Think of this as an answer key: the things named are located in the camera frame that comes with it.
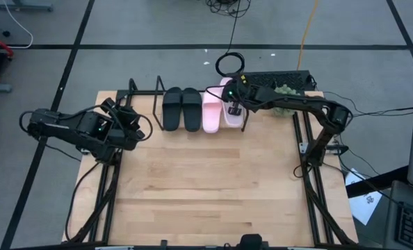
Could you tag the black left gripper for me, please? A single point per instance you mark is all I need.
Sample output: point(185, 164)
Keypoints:
point(128, 116)

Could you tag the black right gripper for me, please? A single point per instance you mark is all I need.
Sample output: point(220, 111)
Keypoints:
point(239, 92)

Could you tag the pink slide sandal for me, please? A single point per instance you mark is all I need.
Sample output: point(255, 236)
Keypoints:
point(212, 114)
point(231, 121)

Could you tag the black slide sandal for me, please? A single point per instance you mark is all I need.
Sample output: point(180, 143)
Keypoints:
point(192, 110)
point(172, 109)

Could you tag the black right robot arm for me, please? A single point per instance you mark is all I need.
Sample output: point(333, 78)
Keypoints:
point(297, 102)

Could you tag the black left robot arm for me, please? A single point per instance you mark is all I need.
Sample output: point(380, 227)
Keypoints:
point(71, 128)

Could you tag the black metal crossbar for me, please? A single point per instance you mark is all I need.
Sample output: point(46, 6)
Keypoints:
point(140, 92)

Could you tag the green artificial plant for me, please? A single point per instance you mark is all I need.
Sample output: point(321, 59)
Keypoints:
point(283, 112)

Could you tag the black keyboard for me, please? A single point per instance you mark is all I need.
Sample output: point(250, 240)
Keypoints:
point(283, 79)

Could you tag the grey furniture foot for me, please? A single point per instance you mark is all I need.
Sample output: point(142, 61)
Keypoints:
point(22, 6)

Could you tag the small black table clamp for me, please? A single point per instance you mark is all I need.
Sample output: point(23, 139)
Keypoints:
point(266, 244)
point(163, 243)

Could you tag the black beam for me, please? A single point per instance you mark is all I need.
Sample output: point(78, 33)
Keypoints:
point(377, 182)

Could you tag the white paper sheet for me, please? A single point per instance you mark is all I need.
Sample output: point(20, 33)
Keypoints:
point(364, 205)

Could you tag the grey laptop base with keyboard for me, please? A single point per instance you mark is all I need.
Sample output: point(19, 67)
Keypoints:
point(411, 225)

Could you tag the wooden shelf with black frame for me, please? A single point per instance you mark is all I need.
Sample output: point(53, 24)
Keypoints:
point(158, 111)

